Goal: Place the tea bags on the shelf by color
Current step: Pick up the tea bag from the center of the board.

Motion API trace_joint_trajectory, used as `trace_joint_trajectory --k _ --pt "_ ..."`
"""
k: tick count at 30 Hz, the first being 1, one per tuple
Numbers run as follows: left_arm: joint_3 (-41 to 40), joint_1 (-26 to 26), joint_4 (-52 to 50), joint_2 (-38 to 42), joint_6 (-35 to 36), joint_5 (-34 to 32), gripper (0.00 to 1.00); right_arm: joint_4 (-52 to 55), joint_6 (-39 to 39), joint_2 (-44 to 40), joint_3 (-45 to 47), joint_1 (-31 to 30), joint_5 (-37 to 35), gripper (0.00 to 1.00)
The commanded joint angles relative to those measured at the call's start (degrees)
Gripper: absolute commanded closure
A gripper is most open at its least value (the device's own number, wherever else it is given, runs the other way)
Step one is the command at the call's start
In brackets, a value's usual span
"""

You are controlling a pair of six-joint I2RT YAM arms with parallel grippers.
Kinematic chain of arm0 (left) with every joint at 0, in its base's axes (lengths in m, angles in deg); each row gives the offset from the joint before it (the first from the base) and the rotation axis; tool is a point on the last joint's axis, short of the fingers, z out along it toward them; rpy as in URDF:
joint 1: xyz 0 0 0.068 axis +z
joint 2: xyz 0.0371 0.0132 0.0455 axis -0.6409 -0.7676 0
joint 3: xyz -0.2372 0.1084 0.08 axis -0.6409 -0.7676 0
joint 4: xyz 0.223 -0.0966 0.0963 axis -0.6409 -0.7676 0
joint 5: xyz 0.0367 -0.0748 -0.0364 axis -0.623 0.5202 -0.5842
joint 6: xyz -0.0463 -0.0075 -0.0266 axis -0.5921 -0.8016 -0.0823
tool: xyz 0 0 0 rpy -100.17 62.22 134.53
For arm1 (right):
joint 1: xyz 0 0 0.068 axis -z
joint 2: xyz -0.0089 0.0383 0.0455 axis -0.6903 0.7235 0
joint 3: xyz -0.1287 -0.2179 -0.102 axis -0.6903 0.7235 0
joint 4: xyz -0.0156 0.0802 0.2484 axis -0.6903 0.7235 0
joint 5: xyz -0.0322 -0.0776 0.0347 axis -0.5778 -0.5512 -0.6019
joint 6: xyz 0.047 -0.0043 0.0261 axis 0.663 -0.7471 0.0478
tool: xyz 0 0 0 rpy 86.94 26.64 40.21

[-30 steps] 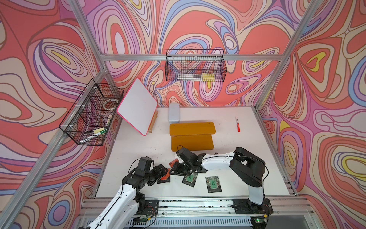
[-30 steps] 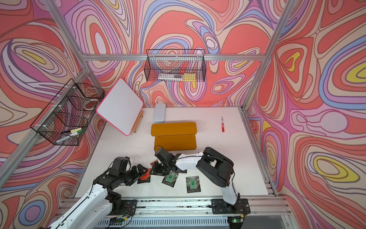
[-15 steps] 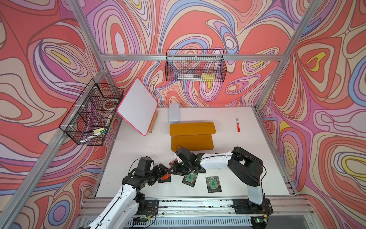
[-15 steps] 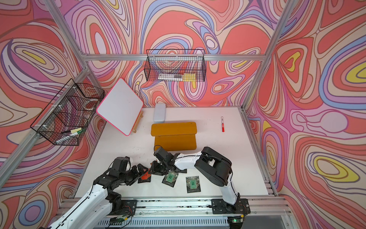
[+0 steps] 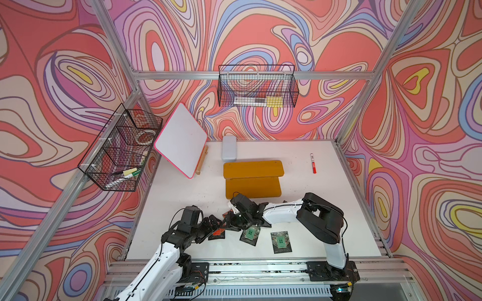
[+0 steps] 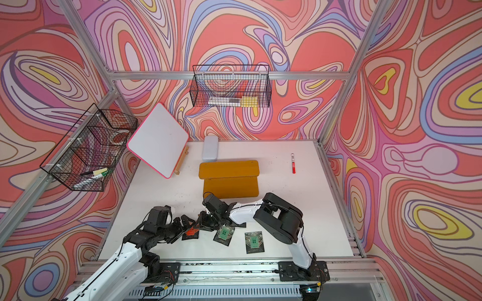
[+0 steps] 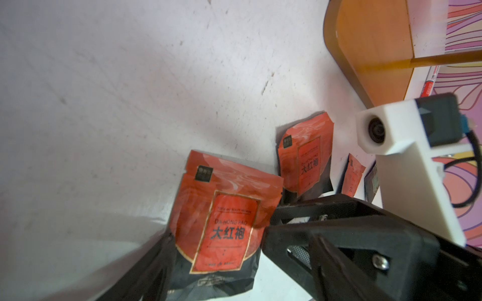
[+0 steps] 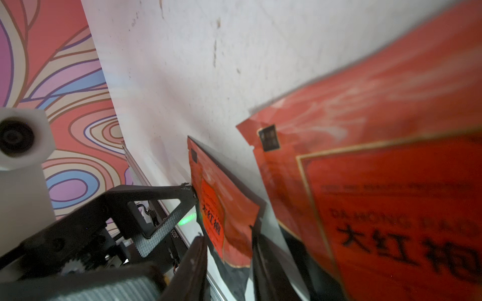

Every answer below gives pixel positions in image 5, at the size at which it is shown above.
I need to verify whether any wooden whiteboard stand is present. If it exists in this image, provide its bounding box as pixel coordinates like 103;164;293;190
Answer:
195;144;208;176

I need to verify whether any green tea bag small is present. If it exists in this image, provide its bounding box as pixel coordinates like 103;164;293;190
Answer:
240;226;261;247

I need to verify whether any black wire basket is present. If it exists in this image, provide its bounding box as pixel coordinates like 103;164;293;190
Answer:
217;63;299;108
77;104;163;192

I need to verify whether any green tea bag large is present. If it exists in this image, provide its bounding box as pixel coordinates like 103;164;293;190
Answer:
271;232;292;254

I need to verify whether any pink-framed whiteboard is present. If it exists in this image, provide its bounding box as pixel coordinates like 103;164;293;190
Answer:
154;103;208;179

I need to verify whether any black wire basket left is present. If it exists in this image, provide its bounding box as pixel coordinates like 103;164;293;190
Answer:
77;104;163;192

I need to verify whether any black wire basket back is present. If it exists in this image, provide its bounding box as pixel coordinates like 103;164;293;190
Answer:
217;63;299;108

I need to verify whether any red tea bag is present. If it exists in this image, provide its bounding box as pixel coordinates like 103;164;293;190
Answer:
208;227;225;241
258;218;272;228

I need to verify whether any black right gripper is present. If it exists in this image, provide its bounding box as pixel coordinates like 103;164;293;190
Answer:
219;211;251;232

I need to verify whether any red whiteboard marker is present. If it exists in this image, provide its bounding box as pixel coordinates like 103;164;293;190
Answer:
310;153;317;174

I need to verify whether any white plastic box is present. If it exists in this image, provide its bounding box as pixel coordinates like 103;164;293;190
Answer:
222;135;237;163

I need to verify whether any yellow wooden two-tier shelf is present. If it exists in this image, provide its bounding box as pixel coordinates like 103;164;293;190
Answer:
223;160;284;199

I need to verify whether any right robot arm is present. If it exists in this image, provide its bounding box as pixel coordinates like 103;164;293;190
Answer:
225;193;360;285

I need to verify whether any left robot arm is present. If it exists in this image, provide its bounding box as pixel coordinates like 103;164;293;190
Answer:
113;206;222;300

